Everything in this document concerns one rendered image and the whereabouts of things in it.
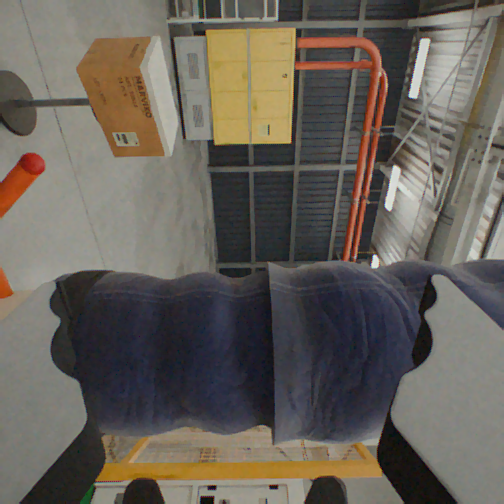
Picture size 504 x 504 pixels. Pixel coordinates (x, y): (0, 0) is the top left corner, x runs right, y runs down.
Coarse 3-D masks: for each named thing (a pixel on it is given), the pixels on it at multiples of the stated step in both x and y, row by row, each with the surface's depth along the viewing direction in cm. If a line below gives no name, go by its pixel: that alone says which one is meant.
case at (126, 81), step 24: (96, 48) 186; (120, 48) 186; (144, 48) 185; (96, 72) 174; (120, 72) 174; (144, 72) 174; (96, 96) 185; (120, 96) 185; (144, 96) 186; (168, 96) 215; (120, 120) 198; (144, 120) 198; (168, 120) 214; (120, 144) 212; (144, 144) 213; (168, 144) 213
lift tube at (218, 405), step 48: (96, 288) 39; (144, 288) 40; (192, 288) 39; (240, 288) 41; (96, 336) 35; (144, 336) 35; (192, 336) 35; (240, 336) 36; (96, 384) 34; (144, 384) 35; (192, 384) 34; (240, 384) 35; (144, 432) 38
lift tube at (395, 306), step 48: (288, 288) 38; (336, 288) 37; (384, 288) 37; (480, 288) 37; (288, 336) 34; (336, 336) 34; (384, 336) 34; (288, 384) 33; (336, 384) 34; (384, 384) 33; (288, 432) 36; (336, 432) 35
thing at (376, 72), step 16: (368, 48) 654; (304, 64) 697; (320, 64) 697; (336, 64) 697; (352, 64) 697; (368, 64) 697; (384, 80) 713; (368, 96) 708; (384, 96) 732; (368, 112) 722; (368, 128) 740; (368, 160) 819; (368, 176) 836; (352, 192) 835; (368, 192) 857; (352, 208) 852; (352, 224) 876; (352, 256) 975
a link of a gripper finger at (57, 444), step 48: (48, 288) 10; (0, 336) 8; (48, 336) 8; (0, 384) 7; (48, 384) 7; (0, 432) 6; (48, 432) 6; (96, 432) 7; (0, 480) 5; (48, 480) 6
